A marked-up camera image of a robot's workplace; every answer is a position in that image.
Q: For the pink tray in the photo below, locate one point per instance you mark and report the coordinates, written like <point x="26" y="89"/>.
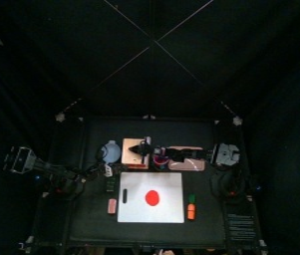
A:
<point x="188" y="164"/>

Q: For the pink toy block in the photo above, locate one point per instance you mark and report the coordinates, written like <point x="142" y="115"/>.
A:
<point x="111" y="206"/>

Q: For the wooden drawer box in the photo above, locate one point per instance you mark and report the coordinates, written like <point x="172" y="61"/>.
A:
<point x="131" y="157"/>

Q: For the white cutting board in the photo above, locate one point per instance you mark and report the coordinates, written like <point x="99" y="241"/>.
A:
<point x="165" y="212"/>

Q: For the red and blue small cup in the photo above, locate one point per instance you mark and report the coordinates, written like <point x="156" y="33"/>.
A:
<point x="160" y="162"/>

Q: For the white label sheet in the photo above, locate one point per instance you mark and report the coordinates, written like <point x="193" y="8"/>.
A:
<point x="240" y="227"/>

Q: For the orange toy carrot green top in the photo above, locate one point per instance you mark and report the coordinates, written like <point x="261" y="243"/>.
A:
<point x="190" y="210"/>

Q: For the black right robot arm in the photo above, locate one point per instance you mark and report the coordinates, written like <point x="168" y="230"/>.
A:
<point x="225" y="154"/>

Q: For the red round dough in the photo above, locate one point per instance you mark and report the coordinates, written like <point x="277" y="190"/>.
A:
<point x="152" y="198"/>

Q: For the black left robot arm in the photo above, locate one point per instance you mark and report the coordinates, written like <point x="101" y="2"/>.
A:
<point x="46" y="167"/>

